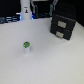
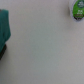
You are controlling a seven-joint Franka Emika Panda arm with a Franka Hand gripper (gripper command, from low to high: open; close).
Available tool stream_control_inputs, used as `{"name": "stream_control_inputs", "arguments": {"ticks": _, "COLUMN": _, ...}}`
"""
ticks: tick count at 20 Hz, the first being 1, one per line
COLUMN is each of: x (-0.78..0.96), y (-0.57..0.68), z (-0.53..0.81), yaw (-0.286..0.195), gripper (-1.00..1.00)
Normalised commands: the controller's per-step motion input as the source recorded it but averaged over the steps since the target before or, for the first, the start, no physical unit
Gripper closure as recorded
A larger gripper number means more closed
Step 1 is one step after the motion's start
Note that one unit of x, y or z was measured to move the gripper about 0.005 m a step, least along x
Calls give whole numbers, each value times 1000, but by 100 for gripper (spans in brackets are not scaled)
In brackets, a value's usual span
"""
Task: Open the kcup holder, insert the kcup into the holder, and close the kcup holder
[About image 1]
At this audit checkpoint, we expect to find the black kcup holder drawer box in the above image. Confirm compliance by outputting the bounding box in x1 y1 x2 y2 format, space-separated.
50 14 76 40

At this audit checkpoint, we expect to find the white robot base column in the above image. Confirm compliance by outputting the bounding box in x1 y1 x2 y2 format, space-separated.
20 0 32 20

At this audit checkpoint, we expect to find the white kcup green lid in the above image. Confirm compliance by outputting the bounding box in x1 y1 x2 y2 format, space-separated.
23 41 31 54

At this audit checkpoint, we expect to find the dark equipment with blue light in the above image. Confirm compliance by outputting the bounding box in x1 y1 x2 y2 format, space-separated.
0 13 21 24

